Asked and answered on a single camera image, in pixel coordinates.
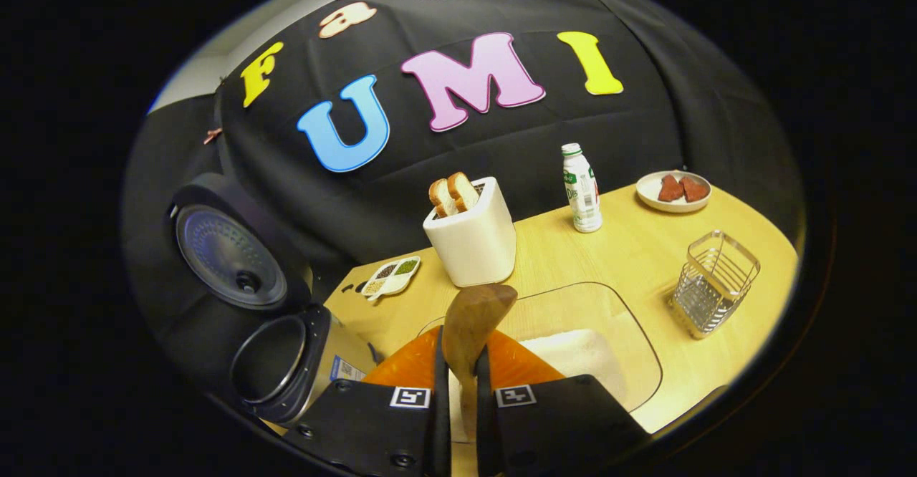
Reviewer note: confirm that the black backdrop cloth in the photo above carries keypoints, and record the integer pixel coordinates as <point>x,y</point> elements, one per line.
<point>645,126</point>

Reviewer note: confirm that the wooden spoon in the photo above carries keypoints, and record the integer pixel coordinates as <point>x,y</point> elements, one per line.
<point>473,319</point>

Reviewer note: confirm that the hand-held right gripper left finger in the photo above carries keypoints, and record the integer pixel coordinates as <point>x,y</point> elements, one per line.
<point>440,420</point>

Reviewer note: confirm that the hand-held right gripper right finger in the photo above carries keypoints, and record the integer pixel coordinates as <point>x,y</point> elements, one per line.
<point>484,420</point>

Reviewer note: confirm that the clear plastic container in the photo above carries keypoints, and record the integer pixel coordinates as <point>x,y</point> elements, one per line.
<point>609,305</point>

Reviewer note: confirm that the dark grey rice cooker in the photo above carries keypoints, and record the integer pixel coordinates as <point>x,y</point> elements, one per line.
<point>229,255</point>

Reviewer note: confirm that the toasted bread slice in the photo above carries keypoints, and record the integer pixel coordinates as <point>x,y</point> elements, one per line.
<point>443,198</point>
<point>463,190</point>

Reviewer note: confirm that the white round plate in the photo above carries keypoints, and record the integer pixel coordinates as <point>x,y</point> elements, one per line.
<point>648,194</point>

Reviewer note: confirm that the white divided grain dish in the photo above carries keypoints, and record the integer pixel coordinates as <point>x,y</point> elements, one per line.
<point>390,280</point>

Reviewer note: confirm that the white toaster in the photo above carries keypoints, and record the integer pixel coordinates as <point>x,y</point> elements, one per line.
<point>473,248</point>

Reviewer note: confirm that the red meat slice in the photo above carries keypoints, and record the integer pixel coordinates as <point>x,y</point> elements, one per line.
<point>670,189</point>
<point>695,189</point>

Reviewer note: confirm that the white milk bottle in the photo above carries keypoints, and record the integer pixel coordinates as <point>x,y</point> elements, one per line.
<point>584,198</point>

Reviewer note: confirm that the pink cloth clip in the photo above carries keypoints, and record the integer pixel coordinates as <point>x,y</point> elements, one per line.
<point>213,135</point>

